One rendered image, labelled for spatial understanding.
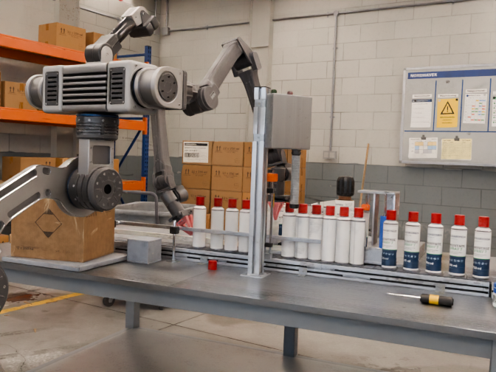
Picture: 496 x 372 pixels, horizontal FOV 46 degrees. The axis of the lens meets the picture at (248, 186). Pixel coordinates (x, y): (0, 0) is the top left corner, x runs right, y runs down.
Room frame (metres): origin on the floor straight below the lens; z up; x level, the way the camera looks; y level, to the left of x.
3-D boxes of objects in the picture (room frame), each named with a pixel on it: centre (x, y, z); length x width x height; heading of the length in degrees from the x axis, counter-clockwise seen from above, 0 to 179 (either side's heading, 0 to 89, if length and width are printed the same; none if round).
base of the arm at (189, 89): (1.84, 0.22, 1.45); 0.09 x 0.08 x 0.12; 58
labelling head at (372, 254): (2.13, -0.48, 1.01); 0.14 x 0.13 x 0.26; 67
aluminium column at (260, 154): (2.06, -0.04, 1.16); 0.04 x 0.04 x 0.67; 67
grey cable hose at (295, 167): (2.05, -0.17, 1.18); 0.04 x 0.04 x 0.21
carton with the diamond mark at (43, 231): (2.21, 0.70, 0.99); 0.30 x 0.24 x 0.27; 76
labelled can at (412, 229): (1.99, -0.57, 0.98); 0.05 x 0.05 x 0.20
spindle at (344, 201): (2.69, -0.45, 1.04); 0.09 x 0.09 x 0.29
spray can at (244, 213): (2.24, 0.00, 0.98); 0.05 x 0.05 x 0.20
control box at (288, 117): (2.09, -0.12, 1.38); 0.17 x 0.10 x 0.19; 122
